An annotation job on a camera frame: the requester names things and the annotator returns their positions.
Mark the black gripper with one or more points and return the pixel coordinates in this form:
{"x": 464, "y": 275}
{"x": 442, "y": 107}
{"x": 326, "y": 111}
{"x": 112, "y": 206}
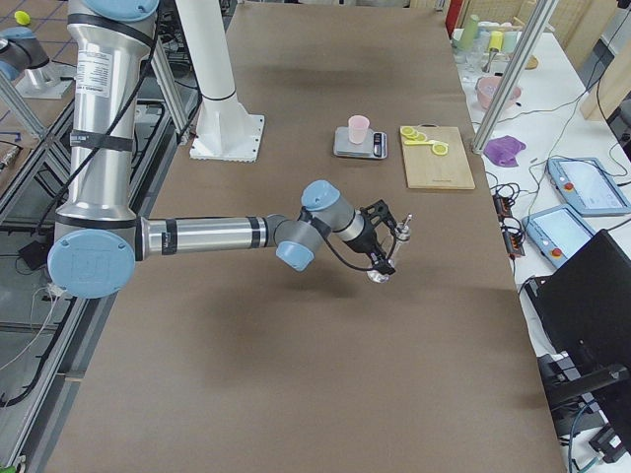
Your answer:
{"x": 363, "y": 242}

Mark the pink plastic cup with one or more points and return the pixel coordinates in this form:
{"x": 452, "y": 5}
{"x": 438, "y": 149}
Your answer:
{"x": 358, "y": 126}

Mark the digital kitchen scale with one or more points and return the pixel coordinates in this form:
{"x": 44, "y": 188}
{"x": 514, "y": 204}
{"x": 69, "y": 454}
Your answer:
{"x": 374, "y": 146}

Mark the yellow cup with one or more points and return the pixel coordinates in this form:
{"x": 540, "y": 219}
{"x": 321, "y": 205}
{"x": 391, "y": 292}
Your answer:
{"x": 495, "y": 41}

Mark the wooden cutting board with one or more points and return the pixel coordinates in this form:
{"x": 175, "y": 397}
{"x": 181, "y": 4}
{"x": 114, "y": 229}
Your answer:
{"x": 425, "y": 170}

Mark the lemon slice pair top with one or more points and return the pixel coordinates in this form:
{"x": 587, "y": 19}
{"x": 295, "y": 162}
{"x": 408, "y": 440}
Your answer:
{"x": 440, "y": 148}

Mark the yellow plastic knife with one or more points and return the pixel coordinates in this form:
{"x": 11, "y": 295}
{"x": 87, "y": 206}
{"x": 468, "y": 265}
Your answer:
{"x": 415, "y": 143}

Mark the purple cloth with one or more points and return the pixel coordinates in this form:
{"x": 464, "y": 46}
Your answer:
{"x": 502, "y": 152}

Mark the blue teach pendant near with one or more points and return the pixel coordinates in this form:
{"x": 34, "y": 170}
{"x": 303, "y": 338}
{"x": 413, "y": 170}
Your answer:
{"x": 558, "y": 233}

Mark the blue teach pendant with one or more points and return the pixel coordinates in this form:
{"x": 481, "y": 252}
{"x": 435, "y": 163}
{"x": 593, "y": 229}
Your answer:
{"x": 558, "y": 233}
{"x": 587, "y": 187}

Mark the pink bowl with ice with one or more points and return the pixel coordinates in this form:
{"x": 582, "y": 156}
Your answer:
{"x": 486, "y": 88}

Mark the black monitor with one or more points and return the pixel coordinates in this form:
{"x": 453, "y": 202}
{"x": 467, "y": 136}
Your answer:
{"x": 584, "y": 309}

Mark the blue teach pendant far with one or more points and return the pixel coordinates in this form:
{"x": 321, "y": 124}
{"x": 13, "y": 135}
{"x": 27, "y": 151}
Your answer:
{"x": 587, "y": 187}

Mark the aluminium frame post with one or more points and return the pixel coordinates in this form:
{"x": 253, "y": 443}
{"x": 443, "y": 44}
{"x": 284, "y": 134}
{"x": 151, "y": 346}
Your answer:
{"x": 528, "y": 40}

